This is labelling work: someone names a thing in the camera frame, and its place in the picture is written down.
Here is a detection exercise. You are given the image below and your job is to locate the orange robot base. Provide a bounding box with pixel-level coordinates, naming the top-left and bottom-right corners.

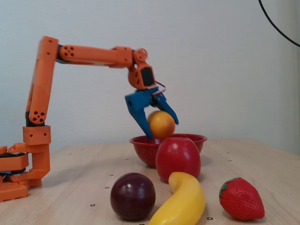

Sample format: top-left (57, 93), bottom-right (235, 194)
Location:
top-left (0, 142), bottom-right (52, 203)

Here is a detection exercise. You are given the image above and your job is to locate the red toy strawberry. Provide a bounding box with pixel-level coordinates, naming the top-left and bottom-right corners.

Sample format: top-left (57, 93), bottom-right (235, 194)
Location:
top-left (219, 177), bottom-right (265, 221)

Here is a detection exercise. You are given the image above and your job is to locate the red toy apple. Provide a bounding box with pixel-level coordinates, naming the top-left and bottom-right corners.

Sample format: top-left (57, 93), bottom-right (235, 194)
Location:
top-left (155, 137), bottom-right (202, 183)

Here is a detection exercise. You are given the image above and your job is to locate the red speckled enamel bowl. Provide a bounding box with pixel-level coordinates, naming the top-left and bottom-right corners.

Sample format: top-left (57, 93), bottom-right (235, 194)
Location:
top-left (129, 133), bottom-right (208, 168)

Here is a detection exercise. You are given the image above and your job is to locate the yellow toy banana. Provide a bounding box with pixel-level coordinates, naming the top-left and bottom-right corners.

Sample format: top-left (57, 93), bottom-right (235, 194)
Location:
top-left (149, 172), bottom-right (206, 225)

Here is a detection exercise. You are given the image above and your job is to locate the dark purple toy plum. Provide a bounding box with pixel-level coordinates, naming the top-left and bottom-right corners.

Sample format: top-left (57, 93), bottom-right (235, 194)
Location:
top-left (110, 172), bottom-right (157, 221)

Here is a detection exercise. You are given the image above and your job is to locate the orange yellow toy peach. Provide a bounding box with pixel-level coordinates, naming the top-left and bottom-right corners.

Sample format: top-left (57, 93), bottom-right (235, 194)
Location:
top-left (147, 110), bottom-right (176, 139)

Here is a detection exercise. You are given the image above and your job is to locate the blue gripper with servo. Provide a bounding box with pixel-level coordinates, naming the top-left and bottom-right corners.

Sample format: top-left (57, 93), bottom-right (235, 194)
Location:
top-left (125, 87), bottom-right (180, 141)

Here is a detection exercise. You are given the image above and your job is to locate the black hanging cable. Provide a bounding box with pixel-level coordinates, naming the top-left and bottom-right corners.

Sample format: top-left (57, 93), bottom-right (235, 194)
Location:
top-left (258, 0), bottom-right (300, 47)

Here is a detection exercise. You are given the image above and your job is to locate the white red black servo cable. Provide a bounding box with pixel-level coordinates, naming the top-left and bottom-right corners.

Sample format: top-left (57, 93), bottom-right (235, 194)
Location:
top-left (152, 81), bottom-right (167, 97)

